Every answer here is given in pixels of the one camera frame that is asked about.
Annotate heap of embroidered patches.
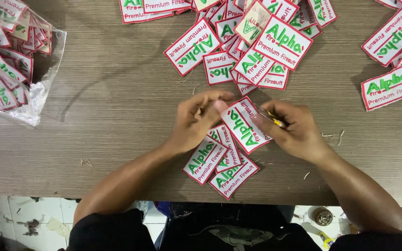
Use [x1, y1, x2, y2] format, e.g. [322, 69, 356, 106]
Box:
[360, 0, 402, 112]
[119, 0, 338, 97]

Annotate clear plastic bag of patches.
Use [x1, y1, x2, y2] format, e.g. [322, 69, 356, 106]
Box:
[0, 0, 67, 127]

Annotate round metal can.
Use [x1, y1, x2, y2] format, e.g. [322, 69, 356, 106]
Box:
[313, 206, 334, 227]

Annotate white embroidered patch red border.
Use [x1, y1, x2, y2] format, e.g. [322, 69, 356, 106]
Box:
[208, 124, 243, 174]
[220, 96, 273, 155]
[182, 135, 229, 186]
[208, 152, 260, 201]

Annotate yellow thread snips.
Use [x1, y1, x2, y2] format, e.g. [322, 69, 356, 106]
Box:
[259, 108, 287, 128]

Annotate yellow plastic object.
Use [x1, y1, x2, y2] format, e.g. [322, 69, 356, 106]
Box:
[318, 231, 335, 250]

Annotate person's black clothing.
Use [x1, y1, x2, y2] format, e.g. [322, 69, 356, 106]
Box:
[67, 201, 402, 251]

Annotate pale paper scrap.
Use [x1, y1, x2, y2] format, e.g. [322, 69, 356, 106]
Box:
[46, 217, 71, 240]

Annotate person's right hand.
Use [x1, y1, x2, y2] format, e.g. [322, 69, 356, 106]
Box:
[251, 99, 332, 164]

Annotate person's left hand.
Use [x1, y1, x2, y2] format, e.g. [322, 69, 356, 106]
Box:
[168, 89, 235, 154]

